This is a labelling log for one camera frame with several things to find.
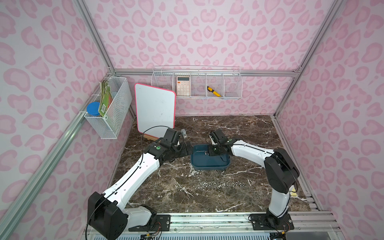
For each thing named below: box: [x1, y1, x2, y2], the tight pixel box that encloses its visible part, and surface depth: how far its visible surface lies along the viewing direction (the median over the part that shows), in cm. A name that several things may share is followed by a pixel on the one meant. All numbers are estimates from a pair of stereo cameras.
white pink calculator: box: [176, 76, 190, 96], surface depth 97 cm
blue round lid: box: [86, 101, 100, 116], surface depth 66 cm
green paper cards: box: [98, 80, 114, 117], surface depth 70 cm
